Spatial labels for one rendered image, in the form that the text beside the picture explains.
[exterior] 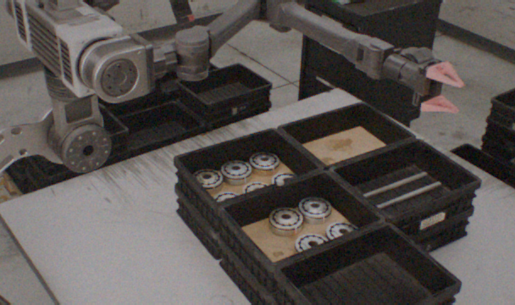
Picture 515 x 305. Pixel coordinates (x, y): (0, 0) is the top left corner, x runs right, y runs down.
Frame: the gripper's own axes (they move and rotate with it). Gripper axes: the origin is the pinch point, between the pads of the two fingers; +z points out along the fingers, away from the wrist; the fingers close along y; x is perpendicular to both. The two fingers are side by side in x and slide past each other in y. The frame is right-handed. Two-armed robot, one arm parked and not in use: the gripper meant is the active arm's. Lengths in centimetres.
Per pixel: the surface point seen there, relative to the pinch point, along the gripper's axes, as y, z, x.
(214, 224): 61, -57, 26
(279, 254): 62, -35, 18
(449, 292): 52, 9, -1
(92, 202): 75, -105, 44
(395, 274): 62, -10, -4
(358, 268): 62, -17, 3
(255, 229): 62, -48, 16
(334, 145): 62, -70, -36
